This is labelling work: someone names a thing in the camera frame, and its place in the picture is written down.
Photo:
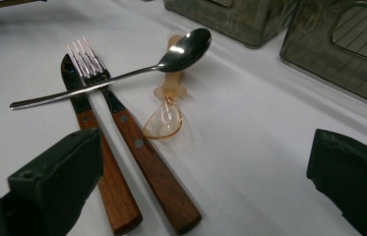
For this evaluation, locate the smoky clear plastic bin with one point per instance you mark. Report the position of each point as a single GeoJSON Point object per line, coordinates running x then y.
{"type": "Point", "coordinates": [318, 62]}
{"type": "Point", "coordinates": [236, 19]}

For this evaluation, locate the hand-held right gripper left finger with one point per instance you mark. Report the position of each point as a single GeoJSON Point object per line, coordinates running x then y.
{"type": "Point", "coordinates": [53, 177]}

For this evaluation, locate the metal spoon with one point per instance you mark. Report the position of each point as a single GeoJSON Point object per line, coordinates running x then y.
{"type": "Point", "coordinates": [187, 49]}

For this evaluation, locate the small amber plastic spoon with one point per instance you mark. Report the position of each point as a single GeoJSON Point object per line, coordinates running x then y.
{"type": "Point", "coordinates": [171, 82]}

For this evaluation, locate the brown wooden chopstick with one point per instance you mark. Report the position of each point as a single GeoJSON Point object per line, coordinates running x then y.
{"type": "Point", "coordinates": [0, 4]}

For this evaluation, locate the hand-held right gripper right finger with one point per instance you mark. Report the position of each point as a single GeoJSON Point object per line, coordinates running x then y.
{"type": "Point", "coordinates": [351, 177]}

